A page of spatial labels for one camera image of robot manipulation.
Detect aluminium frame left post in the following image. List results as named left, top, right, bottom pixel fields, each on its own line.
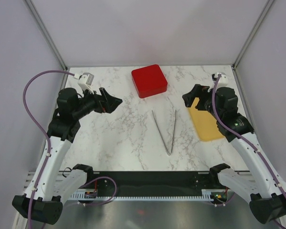
left=23, top=0, right=68, bottom=70

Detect aluminium frame right post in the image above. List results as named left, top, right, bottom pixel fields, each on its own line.
left=231, top=0, right=276, bottom=71

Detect aluminium front rail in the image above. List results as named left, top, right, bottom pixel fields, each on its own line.
left=24, top=172, right=35, bottom=190

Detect metal tongs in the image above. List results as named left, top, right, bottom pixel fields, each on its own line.
left=151, top=109, right=178, bottom=156

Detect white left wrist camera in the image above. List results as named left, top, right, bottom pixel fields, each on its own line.
left=78, top=73, right=94, bottom=92

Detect red box lid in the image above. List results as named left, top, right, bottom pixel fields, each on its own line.
left=131, top=64, right=168, bottom=99

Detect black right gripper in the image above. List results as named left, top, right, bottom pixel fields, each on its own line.
left=183, top=83, right=223, bottom=120

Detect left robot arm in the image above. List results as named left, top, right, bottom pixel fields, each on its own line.
left=12, top=87, right=123, bottom=225

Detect yellow tray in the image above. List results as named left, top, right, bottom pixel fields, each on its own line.
left=188, top=98, right=224, bottom=142

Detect white slotted cable duct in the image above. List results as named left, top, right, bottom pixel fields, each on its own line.
left=69, top=189, right=227, bottom=202

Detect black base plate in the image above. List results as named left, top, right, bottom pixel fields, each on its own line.
left=87, top=171, right=225, bottom=197

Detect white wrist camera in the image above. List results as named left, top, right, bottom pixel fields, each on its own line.
left=212, top=72, right=228, bottom=87
left=78, top=73, right=94, bottom=92

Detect aluminium frame post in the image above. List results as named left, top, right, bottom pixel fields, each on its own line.
left=231, top=0, right=276, bottom=71
left=23, top=0, right=68, bottom=70

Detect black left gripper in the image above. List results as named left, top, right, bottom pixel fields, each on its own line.
left=73, top=86, right=122, bottom=119

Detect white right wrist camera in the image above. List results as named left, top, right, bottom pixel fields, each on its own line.
left=212, top=72, right=228, bottom=87

